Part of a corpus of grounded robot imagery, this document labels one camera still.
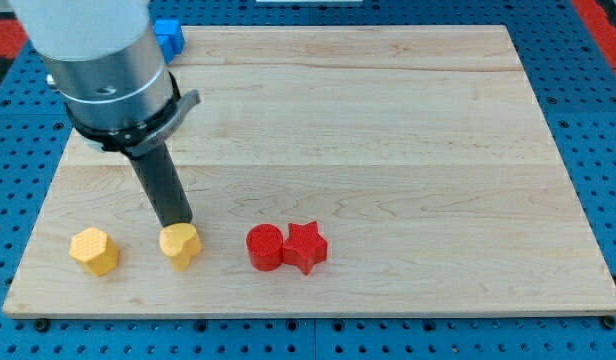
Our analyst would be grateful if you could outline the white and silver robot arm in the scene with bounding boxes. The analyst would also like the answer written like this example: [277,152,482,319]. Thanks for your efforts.
[10,0,200,158]

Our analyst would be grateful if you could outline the yellow hexagon block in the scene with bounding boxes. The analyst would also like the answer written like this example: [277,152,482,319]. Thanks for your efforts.
[69,227,119,277]

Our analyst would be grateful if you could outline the red star block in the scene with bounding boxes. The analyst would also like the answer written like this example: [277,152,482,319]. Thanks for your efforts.
[282,221,328,275]

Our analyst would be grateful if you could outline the red cylinder block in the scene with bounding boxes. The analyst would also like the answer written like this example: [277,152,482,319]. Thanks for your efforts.
[246,224,284,271]

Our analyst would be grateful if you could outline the wooden board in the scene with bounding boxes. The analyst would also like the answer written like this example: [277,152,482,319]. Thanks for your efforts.
[3,25,616,319]

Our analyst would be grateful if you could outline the yellow heart block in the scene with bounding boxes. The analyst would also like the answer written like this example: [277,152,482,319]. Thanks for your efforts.
[159,223,203,271]

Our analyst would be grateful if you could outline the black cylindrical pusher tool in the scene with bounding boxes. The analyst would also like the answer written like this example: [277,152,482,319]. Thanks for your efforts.
[130,143,193,227]

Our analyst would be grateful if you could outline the blue block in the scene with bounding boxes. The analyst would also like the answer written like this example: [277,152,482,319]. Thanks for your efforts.
[154,19,185,64]

